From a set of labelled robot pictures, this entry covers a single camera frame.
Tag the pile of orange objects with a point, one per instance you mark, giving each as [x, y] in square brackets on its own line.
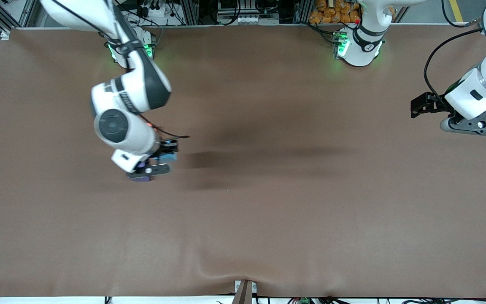
[331, 10]

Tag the white power strip with plugs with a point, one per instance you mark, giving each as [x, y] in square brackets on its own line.
[154, 12]

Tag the brown metal mount bar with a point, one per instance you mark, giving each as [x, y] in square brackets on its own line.
[244, 293]

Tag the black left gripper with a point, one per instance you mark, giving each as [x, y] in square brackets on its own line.
[436, 105]

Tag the brown table cover sheet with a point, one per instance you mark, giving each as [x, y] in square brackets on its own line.
[243, 211]

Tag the light blue foam block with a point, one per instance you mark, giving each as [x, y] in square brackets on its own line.
[169, 158]

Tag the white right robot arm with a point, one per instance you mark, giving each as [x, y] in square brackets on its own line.
[120, 126]

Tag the green terminal connector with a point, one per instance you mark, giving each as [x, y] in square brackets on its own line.
[304, 301]

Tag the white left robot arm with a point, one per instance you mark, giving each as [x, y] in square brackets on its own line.
[365, 46]

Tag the purple foam block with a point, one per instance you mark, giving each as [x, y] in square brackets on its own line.
[141, 179]

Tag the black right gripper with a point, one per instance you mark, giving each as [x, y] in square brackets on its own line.
[168, 147]

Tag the aluminium frame profile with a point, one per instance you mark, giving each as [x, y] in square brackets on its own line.
[27, 12]

